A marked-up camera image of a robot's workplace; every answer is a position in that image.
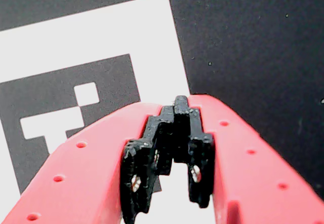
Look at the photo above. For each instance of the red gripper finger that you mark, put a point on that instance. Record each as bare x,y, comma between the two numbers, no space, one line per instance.
253,170
88,170

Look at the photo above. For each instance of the black white marker checkerboard mat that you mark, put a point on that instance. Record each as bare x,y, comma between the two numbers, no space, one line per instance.
227,44

